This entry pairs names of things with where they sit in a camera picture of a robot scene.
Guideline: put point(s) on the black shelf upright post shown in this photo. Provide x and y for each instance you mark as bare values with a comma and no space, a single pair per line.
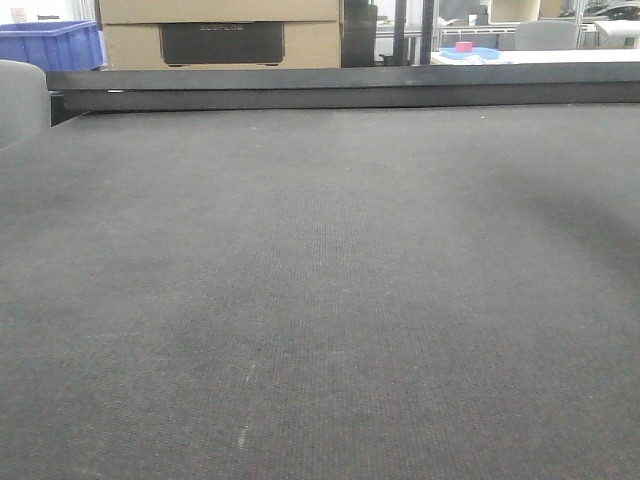
427,19

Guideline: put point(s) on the black conveyor side rail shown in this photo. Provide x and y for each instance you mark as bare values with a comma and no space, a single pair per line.
354,88

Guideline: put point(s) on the light blue tray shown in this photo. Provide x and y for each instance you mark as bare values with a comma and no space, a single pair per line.
477,55

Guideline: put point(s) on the pink cylinder block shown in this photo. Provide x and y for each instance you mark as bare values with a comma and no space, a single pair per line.
463,47

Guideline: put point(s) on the blue plastic crate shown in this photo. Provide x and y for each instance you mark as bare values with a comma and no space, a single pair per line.
53,45

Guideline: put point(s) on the large cardboard box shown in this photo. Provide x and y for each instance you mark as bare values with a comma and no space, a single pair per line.
226,35

